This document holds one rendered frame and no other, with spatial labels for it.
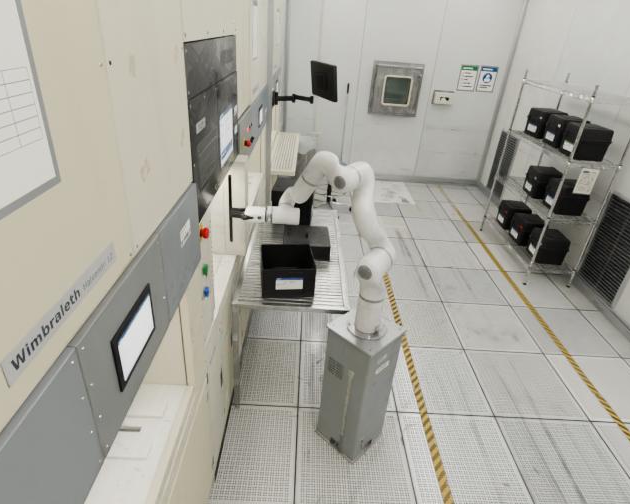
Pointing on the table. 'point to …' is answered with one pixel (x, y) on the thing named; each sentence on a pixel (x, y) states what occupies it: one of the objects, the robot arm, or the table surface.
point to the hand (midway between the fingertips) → (234, 212)
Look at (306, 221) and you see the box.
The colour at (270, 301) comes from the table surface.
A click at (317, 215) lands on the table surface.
